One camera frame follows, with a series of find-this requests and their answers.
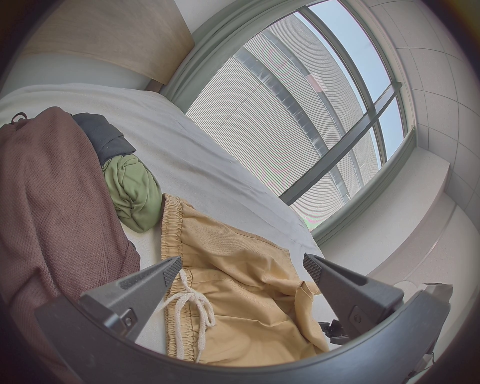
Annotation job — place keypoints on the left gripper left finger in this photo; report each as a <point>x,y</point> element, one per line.
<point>131,296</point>

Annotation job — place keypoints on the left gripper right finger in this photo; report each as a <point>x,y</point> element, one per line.
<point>356,300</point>

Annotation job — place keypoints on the tan shorts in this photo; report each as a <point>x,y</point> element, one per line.
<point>243,292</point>

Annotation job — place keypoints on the bed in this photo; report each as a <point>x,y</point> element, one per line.
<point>210,172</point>

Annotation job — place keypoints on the green garment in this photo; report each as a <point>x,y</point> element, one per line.
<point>135,195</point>

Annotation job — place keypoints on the brown garment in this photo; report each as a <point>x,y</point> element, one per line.
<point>56,206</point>

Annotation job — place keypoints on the black garment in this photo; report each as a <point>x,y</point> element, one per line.
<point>105,138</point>

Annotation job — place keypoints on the window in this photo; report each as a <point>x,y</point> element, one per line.
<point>300,112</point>

